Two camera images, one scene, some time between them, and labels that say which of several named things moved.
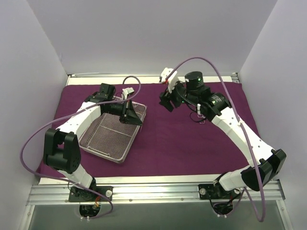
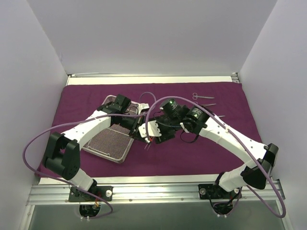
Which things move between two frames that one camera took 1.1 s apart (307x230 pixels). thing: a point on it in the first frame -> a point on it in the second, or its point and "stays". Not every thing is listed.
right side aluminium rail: (235, 77) stays
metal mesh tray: (109, 137) stays
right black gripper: (171, 98) -> (162, 138)
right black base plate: (211, 191) stays
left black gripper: (126, 110) -> (135, 126)
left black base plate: (77, 195) stays
